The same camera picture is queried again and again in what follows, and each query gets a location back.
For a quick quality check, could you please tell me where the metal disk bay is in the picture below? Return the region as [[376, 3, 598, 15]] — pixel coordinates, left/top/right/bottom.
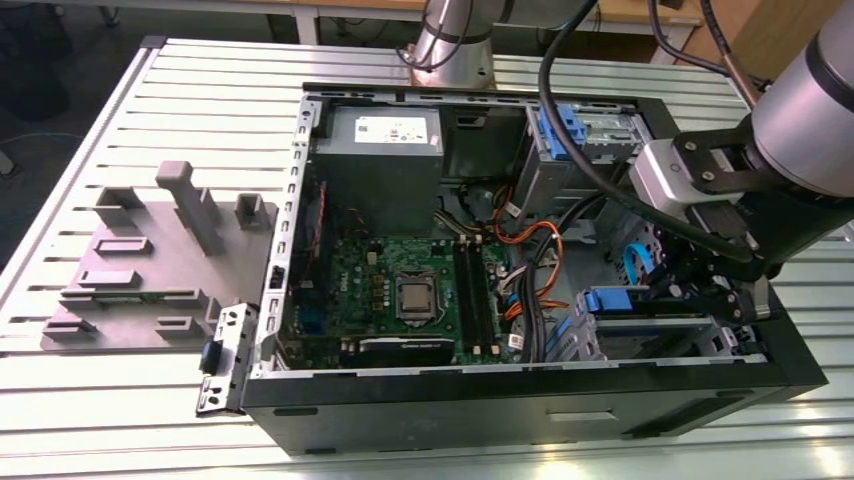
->
[[572, 285, 740, 362]]

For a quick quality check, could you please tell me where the grey metal drive cage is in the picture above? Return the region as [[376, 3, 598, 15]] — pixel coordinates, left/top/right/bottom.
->
[[517, 104, 673, 216]]

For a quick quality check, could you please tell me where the black RAM slot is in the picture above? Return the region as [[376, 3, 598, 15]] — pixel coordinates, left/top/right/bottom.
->
[[456, 234, 488, 357], [470, 234, 504, 357]]

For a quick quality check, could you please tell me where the blue plastic drive latch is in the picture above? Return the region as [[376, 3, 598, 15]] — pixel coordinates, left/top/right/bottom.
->
[[538, 104, 589, 162]]

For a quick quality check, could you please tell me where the silver CPU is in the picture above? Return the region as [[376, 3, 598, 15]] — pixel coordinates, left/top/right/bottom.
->
[[400, 284, 436, 316]]

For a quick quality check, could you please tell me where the black open PC case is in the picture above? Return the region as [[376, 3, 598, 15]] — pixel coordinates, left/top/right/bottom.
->
[[241, 82, 832, 457]]

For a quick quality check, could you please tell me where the CPU socket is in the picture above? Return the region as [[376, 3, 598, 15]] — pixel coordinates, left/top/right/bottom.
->
[[393, 272, 442, 329]]

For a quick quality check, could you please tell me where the black graphics card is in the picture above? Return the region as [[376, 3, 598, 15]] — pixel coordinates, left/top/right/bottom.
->
[[340, 335, 460, 370]]

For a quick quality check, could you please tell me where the wooden cabinet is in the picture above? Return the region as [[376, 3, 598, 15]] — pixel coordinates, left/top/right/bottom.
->
[[680, 0, 843, 101]]

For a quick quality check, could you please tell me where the green motherboard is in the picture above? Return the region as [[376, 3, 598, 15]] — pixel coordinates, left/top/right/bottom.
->
[[280, 234, 529, 371]]

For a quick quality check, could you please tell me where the wooden desk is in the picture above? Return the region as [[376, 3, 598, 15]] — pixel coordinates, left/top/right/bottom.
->
[[586, 0, 709, 66]]

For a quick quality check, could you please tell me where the grey power supply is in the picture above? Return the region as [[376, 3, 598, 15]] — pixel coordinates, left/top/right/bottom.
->
[[312, 105, 446, 236]]

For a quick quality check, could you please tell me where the black case fan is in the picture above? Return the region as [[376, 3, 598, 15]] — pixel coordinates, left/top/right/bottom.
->
[[293, 179, 336, 301]]

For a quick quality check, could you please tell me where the grey parts rack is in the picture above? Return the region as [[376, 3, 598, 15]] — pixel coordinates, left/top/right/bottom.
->
[[41, 159, 282, 357]]

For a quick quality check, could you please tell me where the blue SATA wire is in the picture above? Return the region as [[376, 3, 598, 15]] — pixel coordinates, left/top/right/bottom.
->
[[625, 239, 660, 289]]

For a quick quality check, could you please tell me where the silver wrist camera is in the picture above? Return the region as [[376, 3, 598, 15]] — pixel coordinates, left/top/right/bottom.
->
[[629, 138, 740, 214]]

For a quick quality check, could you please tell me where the black cable bundle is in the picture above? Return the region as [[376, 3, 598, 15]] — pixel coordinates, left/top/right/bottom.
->
[[517, 192, 602, 362]]

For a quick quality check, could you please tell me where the orange wire bundle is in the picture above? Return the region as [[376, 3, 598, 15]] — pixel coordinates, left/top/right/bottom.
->
[[492, 182, 574, 324]]

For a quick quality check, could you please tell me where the yellow black wire bundle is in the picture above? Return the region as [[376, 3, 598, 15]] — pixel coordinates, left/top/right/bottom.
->
[[432, 208, 484, 237]]

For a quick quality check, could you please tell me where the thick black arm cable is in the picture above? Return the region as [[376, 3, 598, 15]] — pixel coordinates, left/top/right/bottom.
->
[[537, 0, 767, 262]]

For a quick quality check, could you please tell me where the thin dark arm cable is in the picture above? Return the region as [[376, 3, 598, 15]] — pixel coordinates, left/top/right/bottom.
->
[[699, 0, 769, 101]]

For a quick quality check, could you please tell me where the metal bracket with blue tab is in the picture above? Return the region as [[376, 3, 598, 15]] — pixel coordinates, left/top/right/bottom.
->
[[195, 301, 262, 417]]

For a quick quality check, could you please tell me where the white frame desk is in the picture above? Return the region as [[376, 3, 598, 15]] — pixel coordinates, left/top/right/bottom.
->
[[99, 0, 436, 46]]

